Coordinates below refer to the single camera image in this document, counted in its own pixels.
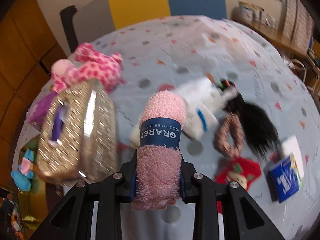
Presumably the pink towel blue band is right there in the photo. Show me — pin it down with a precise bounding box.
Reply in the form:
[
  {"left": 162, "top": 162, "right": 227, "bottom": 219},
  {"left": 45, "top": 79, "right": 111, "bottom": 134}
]
[{"left": 132, "top": 90, "right": 187, "bottom": 211}]

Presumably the white waffle cloth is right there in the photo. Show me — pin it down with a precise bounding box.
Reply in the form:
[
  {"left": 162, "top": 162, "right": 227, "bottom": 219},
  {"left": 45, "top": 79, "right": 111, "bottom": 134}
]
[{"left": 130, "top": 91, "right": 217, "bottom": 146}]

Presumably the red reindeer sock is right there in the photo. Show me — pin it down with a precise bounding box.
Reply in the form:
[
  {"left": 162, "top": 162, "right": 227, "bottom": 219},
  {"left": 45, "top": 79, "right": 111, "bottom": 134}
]
[{"left": 214, "top": 155, "right": 263, "bottom": 214}]

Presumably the blue white tissue pack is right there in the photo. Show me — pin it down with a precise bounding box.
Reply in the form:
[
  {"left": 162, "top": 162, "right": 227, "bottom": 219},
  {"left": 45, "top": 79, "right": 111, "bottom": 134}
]
[{"left": 269, "top": 135, "right": 304, "bottom": 203}]

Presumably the silver glitter tissue box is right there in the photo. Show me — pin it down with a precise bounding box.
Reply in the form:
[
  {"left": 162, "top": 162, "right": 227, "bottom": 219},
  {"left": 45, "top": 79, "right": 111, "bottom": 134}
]
[{"left": 36, "top": 79, "right": 117, "bottom": 185}]

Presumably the pink brown scrunchie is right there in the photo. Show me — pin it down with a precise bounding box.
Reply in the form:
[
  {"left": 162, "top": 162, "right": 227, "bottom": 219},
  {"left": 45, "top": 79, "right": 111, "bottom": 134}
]
[{"left": 214, "top": 114, "right": 245, "bottom": 158}]

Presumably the black hair wig piece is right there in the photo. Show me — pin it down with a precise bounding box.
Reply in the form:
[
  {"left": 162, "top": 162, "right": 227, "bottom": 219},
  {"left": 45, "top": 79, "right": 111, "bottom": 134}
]
[{"left": 219, "top": 80, "right": 280, "bottom": 160}]

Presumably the patterned light blue tablecloth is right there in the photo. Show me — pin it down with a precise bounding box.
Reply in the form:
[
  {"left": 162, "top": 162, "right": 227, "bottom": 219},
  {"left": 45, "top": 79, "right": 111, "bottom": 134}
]
[{"left": 22, "top": 16, "right": 319, "bottom": 239}]

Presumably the purple cardboard box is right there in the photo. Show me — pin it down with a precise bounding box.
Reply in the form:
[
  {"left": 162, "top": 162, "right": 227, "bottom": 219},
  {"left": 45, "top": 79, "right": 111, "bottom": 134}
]
[{"left": 26, "top": 91, "right": 57, "bottom": 131}]

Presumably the pink spotted plush toy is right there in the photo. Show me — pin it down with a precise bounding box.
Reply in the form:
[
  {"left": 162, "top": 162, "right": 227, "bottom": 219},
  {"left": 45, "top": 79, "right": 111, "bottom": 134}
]
[{"left": 51, "top": 43, "right": 123, "bottom": 93}]

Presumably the wooden wardrobe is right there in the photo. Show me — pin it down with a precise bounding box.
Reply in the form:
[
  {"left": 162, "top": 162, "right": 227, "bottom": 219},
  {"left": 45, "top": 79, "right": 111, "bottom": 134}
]
[{"left": 1, "top": 0, "right": 66, "bottom": 191}]

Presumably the wooden side shelf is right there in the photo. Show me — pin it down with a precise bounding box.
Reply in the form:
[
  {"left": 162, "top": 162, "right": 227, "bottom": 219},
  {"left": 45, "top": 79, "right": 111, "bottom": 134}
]
[{"left": 233, "top": 16, "right": 307, "bottom": 59}]

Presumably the grey yellow blue headboard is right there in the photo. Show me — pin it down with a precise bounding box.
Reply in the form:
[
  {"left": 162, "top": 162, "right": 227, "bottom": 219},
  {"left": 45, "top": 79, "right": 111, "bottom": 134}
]
[{"left": 72, "top": 0, "right": 227, "bottom": 43}]

